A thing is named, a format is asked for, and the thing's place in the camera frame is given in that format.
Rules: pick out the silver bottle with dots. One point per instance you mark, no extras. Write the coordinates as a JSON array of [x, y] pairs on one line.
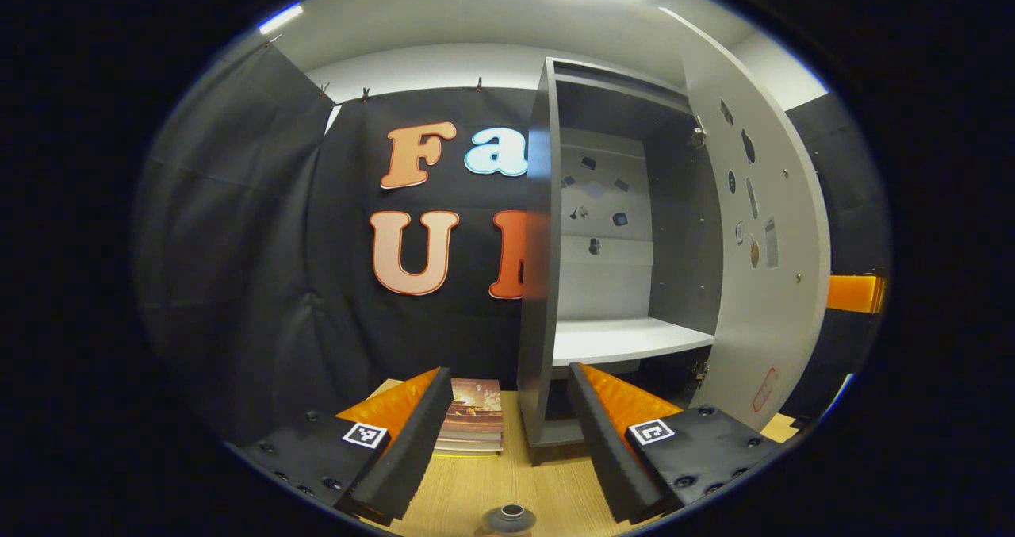
[[509, 523]]

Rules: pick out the ceiling strip light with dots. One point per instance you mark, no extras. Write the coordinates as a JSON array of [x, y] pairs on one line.
[[280, 18]]

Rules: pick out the brown book stack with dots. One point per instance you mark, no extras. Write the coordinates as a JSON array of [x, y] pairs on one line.
[[476, 402]]

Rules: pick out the white cabinet door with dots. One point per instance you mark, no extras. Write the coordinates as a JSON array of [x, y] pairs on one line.
[[781, 323]]

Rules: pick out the grey cabinet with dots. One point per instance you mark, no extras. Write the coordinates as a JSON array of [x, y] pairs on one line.
[[535, 323]]

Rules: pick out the black backdrop cloth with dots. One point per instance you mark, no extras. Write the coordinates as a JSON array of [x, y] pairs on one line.
[[238, 283]]

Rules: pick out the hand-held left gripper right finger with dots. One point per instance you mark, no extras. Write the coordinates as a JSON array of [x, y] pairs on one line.
[[599, 450]]

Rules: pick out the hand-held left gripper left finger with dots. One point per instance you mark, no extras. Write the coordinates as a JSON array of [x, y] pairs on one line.
[[412, 450]]

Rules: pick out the white cabinet shelf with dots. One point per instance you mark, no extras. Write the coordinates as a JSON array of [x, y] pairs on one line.
[[626, 339]]

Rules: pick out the metal cabinet hinge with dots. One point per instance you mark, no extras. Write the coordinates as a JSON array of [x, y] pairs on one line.
[[699, 132], [699, 372]]

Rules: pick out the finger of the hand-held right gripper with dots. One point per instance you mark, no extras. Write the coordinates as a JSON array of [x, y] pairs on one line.
[[856, 293]]

